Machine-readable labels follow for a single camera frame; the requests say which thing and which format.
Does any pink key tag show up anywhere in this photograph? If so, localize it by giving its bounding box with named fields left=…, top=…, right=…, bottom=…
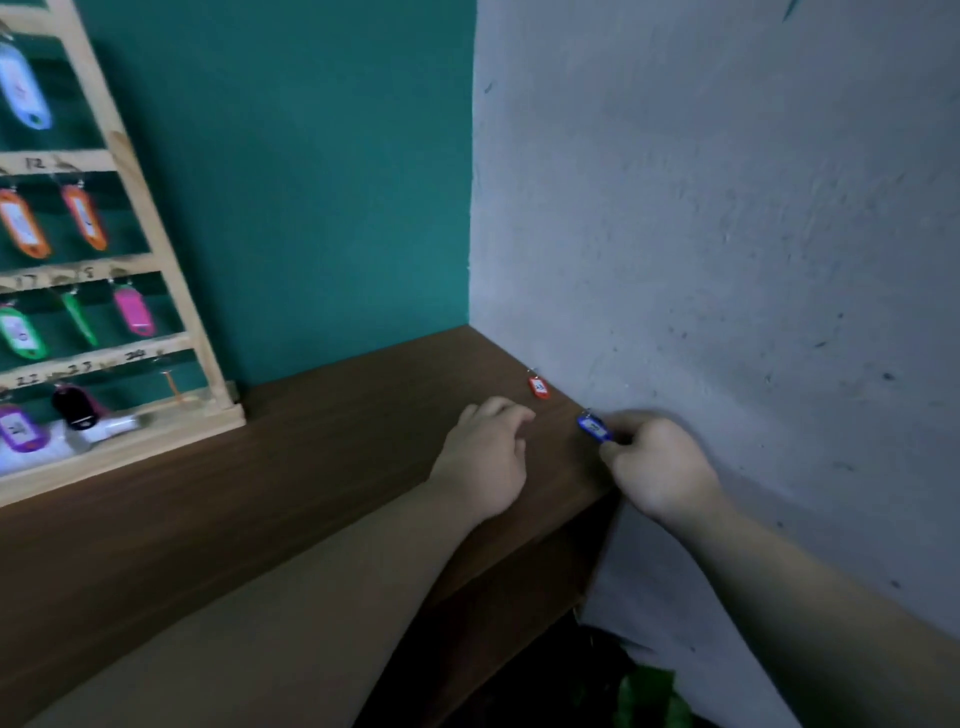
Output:
left=111, top=282, right=157, bottom=339

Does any green object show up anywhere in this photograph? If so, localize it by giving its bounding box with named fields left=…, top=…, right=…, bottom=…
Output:
left=613, top=660, right=702, bottom=728

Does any person's left hand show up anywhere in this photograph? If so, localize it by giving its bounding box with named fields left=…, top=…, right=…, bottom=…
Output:
left=426, top=396, right=538, bottom=524

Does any person's right forearm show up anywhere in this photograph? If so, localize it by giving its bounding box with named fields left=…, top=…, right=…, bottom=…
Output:
left=663, top=489, right=960, bottom=728

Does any light blue key tag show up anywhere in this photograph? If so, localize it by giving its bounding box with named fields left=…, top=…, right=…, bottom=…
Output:
left=0, top=41, right=54, bottom=132

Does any person's left forearm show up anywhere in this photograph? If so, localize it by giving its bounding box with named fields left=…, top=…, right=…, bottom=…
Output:
left=22, top=478, right=483, bottom=728

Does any orange key tag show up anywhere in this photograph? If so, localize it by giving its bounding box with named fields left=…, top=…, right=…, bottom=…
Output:
left=0, top=187, right=52, bottom=261
left=60, top=183, right=109, bottom=253

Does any purple key tag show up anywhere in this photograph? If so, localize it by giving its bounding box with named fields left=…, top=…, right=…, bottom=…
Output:
left=0, top=403, right=49, bottom=456

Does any green key tag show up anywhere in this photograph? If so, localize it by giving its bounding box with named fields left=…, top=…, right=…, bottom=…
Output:
left=60, top=290, right=99, bottom=349
left=0, top=303, right=48, bottom=363

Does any wooden key rack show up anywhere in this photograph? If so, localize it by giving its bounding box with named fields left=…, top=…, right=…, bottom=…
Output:
left=0, top=0, right=247, bottom=508

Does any black key tag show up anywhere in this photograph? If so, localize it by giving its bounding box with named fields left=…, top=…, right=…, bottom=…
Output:
left=51, top=383, right=104, bottom=433

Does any white key tag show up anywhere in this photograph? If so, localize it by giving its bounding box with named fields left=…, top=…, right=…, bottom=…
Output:
left=81, top=414, right=144, bottom=445

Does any person's right hand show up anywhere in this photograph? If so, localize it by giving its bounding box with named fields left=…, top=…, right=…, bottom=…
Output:
left=598, top=410, right=726, bottom=528

